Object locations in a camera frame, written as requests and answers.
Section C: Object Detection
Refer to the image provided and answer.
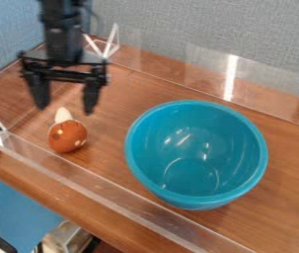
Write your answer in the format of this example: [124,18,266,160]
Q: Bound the blue plastic bowl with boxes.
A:
[124,100,268,211]

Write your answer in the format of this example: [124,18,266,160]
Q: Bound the clear acrylic corner bracket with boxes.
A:
[83,24,120,59]

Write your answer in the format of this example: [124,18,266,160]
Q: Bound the clear acrylic front barrier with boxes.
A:
[0,131,254,253]

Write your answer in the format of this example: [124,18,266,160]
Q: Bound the clear acrylic back barrier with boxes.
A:
[111,44,299,125]

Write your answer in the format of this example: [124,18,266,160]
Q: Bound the metal table leg frame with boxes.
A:
[32,220,92,253]

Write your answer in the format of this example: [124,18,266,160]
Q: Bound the brown toy mushroom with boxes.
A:
[48,107,87,153]

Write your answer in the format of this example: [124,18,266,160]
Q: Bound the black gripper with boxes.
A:
[19,23,108,116]

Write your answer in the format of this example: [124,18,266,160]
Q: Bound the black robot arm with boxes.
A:
[19,0,108,115]

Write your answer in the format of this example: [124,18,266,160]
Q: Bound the clear acrylic barrier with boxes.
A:
[0,131,254,253]
[111,44,299,125]

